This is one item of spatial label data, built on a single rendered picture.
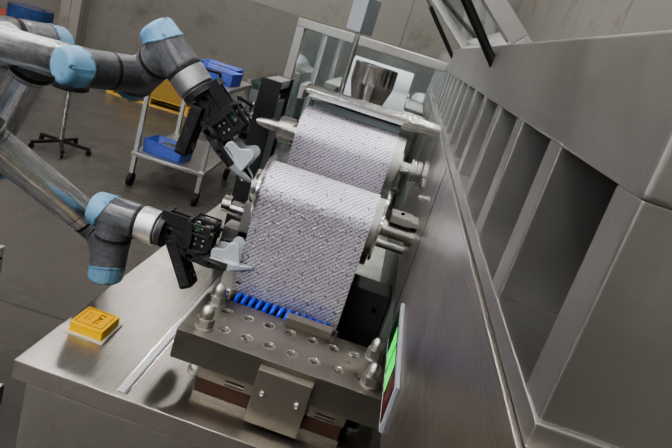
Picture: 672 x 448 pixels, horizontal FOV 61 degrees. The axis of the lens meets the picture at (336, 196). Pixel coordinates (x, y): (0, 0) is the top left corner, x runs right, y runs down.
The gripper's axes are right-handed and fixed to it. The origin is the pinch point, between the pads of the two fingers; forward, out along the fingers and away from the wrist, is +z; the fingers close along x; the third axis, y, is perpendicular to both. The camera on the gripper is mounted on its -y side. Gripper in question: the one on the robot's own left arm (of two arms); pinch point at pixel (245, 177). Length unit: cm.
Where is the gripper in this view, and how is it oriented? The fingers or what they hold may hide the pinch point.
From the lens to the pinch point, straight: 121.3
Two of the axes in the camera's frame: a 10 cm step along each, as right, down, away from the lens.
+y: 8.3, -5.0, -2.5
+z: 5.4, 8.3, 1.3
